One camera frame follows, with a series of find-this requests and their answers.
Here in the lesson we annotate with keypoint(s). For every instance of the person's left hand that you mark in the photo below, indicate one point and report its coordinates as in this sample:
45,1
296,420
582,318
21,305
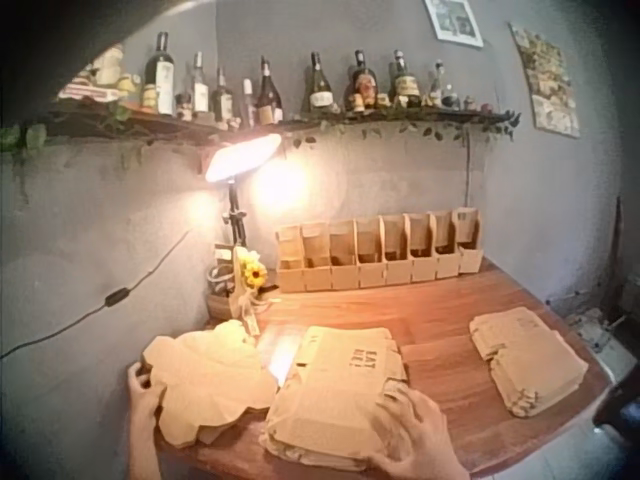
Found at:
145,407

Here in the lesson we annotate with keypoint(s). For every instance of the person's right hand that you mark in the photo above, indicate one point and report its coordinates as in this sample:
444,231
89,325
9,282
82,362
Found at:
425,440

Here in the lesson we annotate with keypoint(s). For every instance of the person's left fingers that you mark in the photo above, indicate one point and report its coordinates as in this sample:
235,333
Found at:
141,376

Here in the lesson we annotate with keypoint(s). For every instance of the stack of plain cardboard blanks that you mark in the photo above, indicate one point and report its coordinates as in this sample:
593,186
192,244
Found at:
210,380

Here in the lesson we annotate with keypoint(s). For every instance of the stack of printed cardboard blanks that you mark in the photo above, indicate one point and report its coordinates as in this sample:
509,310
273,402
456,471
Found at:
330,400

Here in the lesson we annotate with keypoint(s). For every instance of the yellow sunflower bouquet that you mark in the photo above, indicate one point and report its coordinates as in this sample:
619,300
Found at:
255,274

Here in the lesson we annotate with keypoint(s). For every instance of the white desk lamp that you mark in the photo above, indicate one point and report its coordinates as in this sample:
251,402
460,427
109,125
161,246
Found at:
245,155

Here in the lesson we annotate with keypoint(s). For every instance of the green leaf garland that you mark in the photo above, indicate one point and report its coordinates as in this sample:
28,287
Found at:
35,137

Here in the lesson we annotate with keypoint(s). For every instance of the row of folded cardboard boxes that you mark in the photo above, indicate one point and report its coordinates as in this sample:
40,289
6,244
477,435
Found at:
375,260

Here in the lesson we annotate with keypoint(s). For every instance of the wooden shelf with bottles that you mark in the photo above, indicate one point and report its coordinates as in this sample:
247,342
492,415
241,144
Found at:
320,100

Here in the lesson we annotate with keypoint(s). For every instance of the stack of scalloped cardboard blanks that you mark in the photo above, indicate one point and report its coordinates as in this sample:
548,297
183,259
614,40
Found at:
530,360

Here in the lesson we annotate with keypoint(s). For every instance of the heap of floor clutter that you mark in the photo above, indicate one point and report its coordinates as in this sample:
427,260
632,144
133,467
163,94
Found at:
600,325

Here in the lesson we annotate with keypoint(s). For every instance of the black object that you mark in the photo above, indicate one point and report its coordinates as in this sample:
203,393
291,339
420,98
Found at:
620,412

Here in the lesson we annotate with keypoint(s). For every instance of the white framed wall picture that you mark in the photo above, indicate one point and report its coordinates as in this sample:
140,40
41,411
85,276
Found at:
454,22

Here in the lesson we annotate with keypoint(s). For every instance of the colourful wall poster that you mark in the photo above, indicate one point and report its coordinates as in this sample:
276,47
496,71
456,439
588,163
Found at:
547,80

